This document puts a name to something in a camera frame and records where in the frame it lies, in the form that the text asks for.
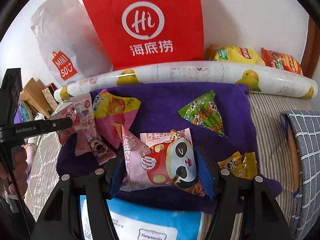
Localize yellow triangular snack packet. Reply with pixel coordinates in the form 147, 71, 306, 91
218, 152, 258, 179

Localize pale pink snack bar packet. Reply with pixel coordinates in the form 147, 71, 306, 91
51, 93, 116, 165

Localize pink panda snack packet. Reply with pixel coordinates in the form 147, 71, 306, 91
117, 125, 205, 197

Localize pink yellow snack packet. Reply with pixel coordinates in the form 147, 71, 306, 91
93, 89, 141, 148

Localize green triangular snack packet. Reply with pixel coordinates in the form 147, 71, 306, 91
178, 90, 225, 137

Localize left hand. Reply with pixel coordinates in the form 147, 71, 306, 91
1, 146, 28, 198

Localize blue tissue pack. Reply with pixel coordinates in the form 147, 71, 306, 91
80, 195, 205, 240

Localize striped quilted bed cover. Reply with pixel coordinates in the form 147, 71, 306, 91
23, 92, 320, 240

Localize purple towel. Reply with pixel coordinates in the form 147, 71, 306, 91
56, 81, 283, 214

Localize grey checked fabric book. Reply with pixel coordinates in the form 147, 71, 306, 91
280, 110, 319, 239

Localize patterned dark red box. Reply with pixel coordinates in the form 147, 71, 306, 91
41, 83, 59, 111

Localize cardboard boxes stack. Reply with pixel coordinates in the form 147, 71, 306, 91
21, 77, 53, 118

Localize lemon print rolled mat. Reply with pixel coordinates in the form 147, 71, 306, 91
54, 61, 318, 102

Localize white Miniso plastic bag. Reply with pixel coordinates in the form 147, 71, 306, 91
31, 0, 112, 86

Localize orange chip bag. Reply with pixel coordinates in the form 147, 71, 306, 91
261, 48, 303, 75

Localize yellow chip bag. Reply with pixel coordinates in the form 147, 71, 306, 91
207, 44, 265, 66

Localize red paper Haidilao bag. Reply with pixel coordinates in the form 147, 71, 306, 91
82, 0, 204, 70

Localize brown wooden frame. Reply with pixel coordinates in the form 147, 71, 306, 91
300, 17, 320, 78

